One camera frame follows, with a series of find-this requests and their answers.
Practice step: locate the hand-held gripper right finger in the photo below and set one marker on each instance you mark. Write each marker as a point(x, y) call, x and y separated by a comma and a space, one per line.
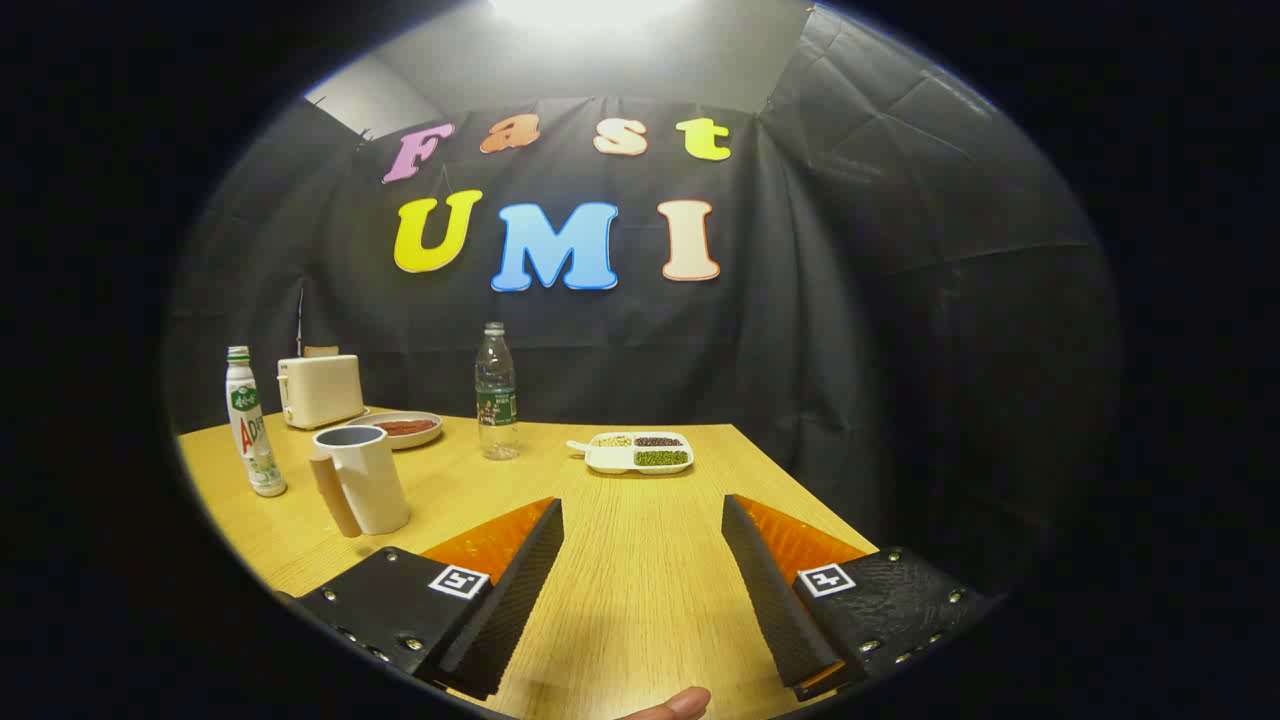
point(775, 610)

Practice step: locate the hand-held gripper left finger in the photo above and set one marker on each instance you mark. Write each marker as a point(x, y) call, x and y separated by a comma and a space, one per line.
point(510, 610)

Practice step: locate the white juice bottle green label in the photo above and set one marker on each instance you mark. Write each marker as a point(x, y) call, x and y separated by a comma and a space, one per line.
point(255, 440)

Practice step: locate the clear plastic water bottle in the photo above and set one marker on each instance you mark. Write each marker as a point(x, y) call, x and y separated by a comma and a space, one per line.
point(497, 400)

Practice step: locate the wooden table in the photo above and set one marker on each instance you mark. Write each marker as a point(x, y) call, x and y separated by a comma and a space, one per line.
point(640, 560)

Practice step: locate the white divided tray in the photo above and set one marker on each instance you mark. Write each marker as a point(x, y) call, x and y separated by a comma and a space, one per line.
point(610, 462)

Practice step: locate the pile of green beans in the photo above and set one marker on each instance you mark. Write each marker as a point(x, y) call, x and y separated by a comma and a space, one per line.
point(661, 458)

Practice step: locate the pile of yellow beans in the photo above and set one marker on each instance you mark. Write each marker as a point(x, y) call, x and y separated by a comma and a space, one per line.
point(612, 441)

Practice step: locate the round shallow plate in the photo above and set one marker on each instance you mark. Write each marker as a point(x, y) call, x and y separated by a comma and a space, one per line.
point(400, 440)

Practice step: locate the pile of dark red beans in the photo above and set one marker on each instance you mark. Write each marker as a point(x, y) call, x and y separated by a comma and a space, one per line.
point(658, 441)

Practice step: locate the red meat strips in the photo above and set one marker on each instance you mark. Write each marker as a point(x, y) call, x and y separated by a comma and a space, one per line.
point(405, 427)

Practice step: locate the cream white toaster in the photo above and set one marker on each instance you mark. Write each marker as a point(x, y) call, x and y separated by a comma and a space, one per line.
point(320, 392)

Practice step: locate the toasted bread slice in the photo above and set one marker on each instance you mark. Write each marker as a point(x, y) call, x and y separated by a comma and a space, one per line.
point(321, 352)

